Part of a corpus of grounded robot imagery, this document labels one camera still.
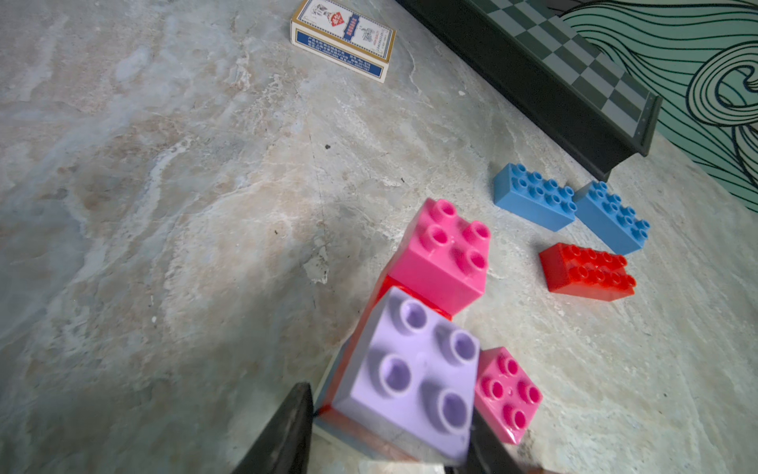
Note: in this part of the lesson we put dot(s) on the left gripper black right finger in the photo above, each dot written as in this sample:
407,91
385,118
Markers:
486,453

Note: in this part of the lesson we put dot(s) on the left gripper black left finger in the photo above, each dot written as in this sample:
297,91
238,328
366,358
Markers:
284,445

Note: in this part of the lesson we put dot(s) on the small blue lego brick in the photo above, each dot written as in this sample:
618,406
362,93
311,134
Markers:
345,433

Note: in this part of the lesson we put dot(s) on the lilac lego brick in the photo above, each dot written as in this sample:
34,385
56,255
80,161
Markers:
410,380

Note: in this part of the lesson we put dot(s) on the pink lego brick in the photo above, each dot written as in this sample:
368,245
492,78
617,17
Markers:
443,258
505,396

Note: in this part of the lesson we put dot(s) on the light blue lego brick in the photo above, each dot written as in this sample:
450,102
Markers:
613,223
531,196

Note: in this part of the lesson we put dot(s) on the black grey chessboard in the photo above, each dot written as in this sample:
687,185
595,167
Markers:
587,103

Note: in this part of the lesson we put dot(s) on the playing card box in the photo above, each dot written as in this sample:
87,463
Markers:
344,37

